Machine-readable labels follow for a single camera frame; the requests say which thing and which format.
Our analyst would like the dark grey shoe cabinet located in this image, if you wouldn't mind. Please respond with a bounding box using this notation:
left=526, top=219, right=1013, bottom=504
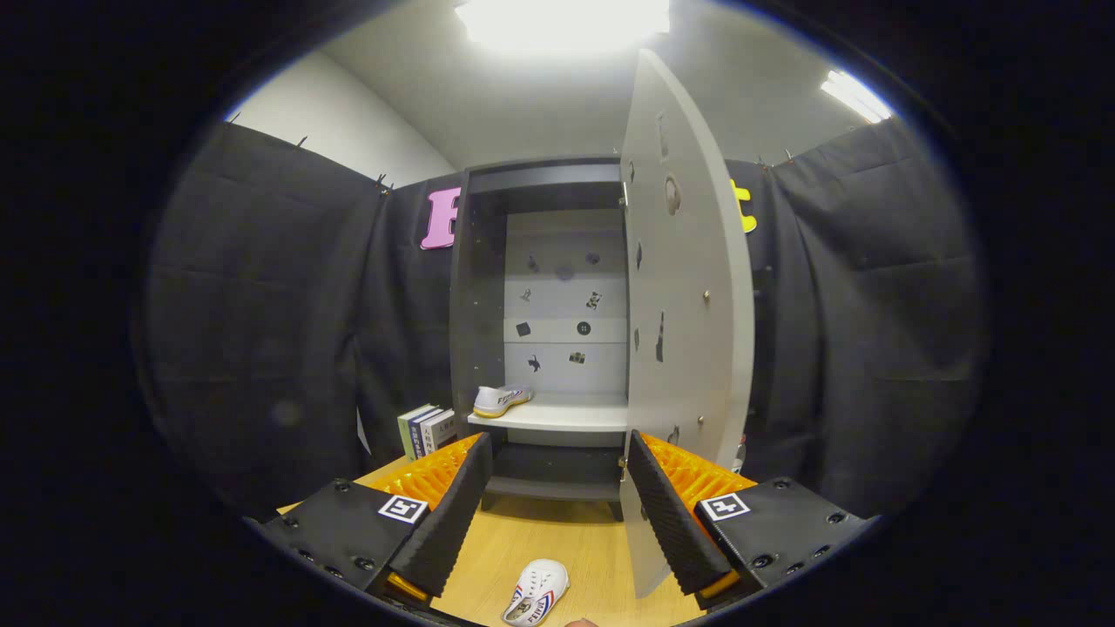
left=449, top=157, right=630, bottom=523

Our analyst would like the grey shoe cabinet door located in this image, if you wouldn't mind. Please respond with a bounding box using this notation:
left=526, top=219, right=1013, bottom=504
left=618, top=48, right=757, bottom=600

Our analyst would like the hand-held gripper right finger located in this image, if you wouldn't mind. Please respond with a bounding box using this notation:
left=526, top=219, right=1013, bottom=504
left=627, top=430, right=876, bottom=610

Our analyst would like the large ceiling light panel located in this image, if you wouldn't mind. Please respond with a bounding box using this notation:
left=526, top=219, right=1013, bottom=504
left=455, top=0, right=672, bottom=53

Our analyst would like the black backdrop cloth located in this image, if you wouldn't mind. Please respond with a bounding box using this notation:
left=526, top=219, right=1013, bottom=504
left=139, top=118, right=990, bottom=523

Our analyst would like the white canvas shoe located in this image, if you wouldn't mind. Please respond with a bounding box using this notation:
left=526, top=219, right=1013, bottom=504
left=502, top=559, right=571, bottom=627
left=472, top=385, right=534, bottom=419

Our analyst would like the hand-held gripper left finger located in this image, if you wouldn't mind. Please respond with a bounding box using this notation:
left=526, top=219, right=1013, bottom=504
left=248, top=433, right=494, bottom=606

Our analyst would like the narrow ceiling light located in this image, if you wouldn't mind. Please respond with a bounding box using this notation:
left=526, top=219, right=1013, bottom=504
left=819, top=70, right=895, bottom=125

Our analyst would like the green spine book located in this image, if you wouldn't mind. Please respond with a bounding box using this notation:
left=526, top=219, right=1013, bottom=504
left=397, top=403, right=435, bottom=461

